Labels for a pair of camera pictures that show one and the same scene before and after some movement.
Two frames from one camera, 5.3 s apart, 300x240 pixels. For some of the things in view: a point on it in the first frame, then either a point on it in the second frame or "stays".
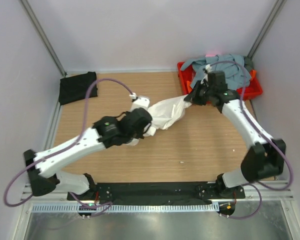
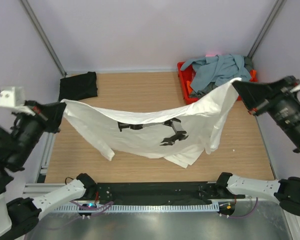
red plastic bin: (254, 88) stays
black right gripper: (192, 97) to (254, 93)
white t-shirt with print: (163, 115) to (179, 135)
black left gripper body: (137, 135) to (29, 131)
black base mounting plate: (107, 191) stays
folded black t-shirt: (75, 88) stays
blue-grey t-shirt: (237, 74) stays
